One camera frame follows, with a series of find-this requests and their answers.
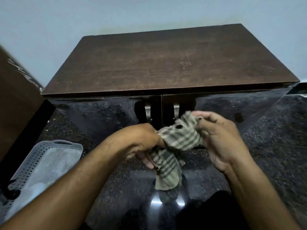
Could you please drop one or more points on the person's right hand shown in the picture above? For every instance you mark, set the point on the person's right hand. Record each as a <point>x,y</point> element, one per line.
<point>220,141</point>

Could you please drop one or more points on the person's left hand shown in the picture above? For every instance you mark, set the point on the person's left hand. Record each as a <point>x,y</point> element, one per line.
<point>141,143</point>

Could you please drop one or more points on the grey cleaning cloth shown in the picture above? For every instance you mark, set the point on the grey cleaning cloth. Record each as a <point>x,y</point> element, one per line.
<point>177,141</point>

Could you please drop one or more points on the brown wooden cabinet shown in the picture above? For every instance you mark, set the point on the brown wooden cabinet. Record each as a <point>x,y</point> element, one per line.
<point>168,59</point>

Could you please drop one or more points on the white spray bottle black nozzle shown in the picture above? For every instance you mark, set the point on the white spray bottle black nozzle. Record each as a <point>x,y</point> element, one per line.
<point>26,189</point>

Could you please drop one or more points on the person's right forearm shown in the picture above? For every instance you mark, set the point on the person's right forearm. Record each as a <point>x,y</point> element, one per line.
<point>259,196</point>

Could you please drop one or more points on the person's left forearm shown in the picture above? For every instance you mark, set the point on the person's left forearm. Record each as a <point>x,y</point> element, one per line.
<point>60,189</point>

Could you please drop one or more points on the white perforated plastic basket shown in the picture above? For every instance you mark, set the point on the white perforated plastic basket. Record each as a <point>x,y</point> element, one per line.
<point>48,160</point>

